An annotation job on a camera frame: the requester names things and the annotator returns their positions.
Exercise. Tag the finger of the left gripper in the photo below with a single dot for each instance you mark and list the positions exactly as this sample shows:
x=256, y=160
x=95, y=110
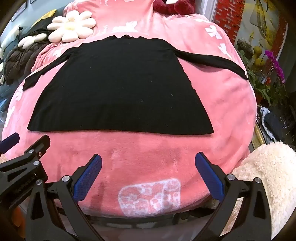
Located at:
x=28, y=166
x=9, y=142

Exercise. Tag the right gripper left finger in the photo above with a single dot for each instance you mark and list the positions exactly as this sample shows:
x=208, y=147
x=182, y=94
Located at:
x=53, y=211

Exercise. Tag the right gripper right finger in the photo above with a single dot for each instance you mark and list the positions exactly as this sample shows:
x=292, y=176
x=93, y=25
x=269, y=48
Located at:
x=253, y=221

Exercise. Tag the black long-sleeve shirt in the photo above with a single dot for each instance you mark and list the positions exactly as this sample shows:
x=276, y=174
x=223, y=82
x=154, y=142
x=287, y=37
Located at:
x=123, y=84

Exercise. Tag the cream fluffy rug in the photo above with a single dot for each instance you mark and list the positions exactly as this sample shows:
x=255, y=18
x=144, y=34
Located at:
x=274, y=164

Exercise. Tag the dark brown puffer jacket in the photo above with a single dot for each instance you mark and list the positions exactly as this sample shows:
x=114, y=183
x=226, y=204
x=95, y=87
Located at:
x=19, y=61

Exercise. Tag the pink fleece blanket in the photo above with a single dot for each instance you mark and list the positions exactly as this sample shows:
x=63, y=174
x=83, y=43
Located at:
x=145, y=174

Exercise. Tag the small white daisy pillow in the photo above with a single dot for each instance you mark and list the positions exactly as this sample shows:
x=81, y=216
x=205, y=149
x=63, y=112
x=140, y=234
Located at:
x=29, y=40

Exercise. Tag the yellow black cushion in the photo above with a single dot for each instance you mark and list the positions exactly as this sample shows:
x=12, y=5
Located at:
x=45, y=19

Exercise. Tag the large white daisy pillow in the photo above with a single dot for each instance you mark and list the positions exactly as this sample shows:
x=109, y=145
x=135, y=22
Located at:
x=71, y=27

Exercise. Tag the purple orchid plant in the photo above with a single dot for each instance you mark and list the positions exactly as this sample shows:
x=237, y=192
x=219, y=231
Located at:
x=276, y=65

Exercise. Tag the dark red plush toy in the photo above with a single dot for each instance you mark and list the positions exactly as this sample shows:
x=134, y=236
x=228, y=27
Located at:
x=180, y=7

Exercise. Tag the framed wall picture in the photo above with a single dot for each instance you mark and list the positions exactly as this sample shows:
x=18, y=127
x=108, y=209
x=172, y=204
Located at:
x=19, y=11

